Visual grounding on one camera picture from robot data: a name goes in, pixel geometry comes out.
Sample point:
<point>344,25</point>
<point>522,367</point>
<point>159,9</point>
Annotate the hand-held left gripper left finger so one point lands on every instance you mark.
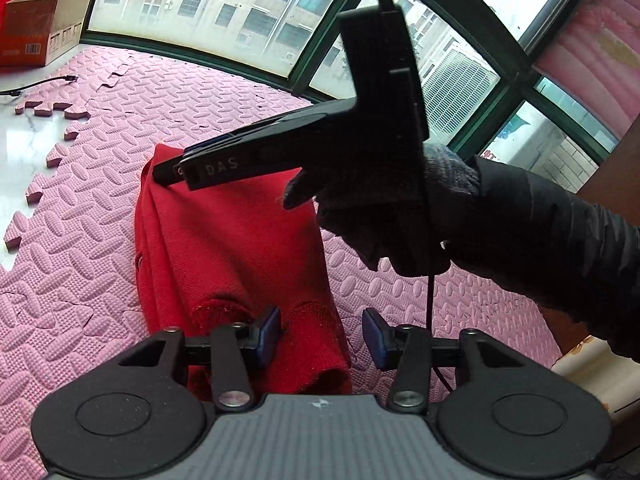
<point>267,335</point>

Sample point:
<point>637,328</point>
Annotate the pink foam floor mat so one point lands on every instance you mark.
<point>90,240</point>

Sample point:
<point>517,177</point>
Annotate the person's right forearm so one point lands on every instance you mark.
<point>550,240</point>

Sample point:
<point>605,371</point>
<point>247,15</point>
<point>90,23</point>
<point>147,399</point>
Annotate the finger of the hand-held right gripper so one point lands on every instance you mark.
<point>169,172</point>
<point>220,141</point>

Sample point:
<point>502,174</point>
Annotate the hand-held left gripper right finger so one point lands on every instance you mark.
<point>377,337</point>

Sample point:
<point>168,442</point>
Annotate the red hoodie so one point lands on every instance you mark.
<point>225,240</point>

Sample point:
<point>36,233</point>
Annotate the brown wooden cabinet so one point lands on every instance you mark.
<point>620,170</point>

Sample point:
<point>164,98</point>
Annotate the brown cardboard box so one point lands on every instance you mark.
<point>30,20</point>

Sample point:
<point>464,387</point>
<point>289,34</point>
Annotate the pale printed cloth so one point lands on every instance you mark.
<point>585,375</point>

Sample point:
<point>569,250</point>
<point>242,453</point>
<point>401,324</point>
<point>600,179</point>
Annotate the white louvred air conditioner unit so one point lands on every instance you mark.
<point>460,95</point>

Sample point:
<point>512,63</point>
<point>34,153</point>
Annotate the person's right hand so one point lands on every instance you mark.
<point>450,185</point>

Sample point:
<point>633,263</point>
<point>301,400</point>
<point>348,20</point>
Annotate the pink curtain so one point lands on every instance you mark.
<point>590,50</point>

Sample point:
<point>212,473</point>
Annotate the beige apartment building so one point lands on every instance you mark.
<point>250,0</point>

